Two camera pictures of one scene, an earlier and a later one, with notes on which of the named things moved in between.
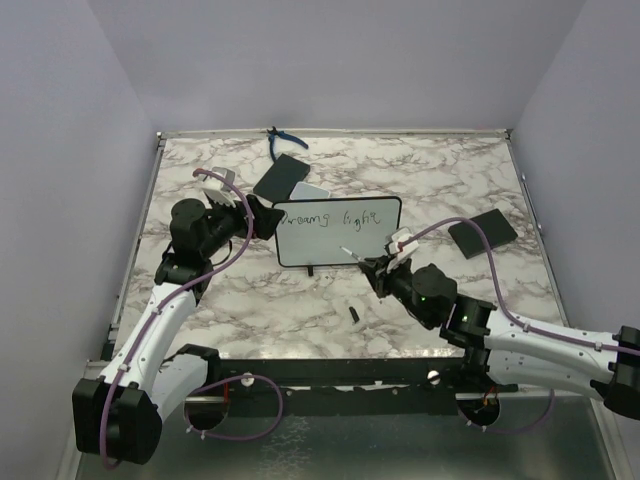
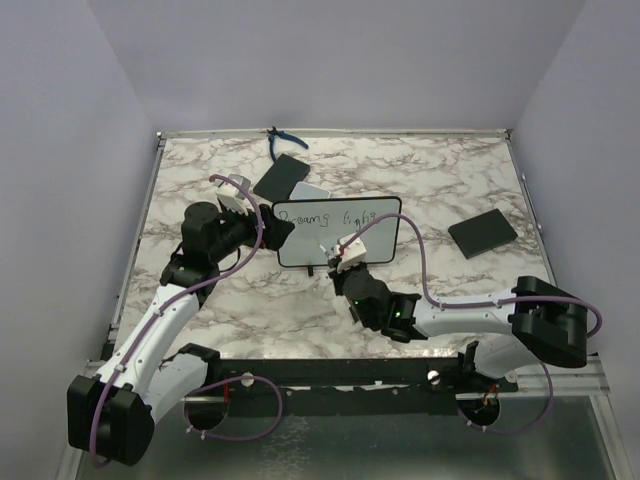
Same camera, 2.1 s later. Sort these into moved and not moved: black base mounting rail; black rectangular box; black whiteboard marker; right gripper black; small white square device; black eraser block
Moved: right gripper black; black whiteboard marker
Not moved: black eraser block; black base mounting rail; black rectangular box; small white square device
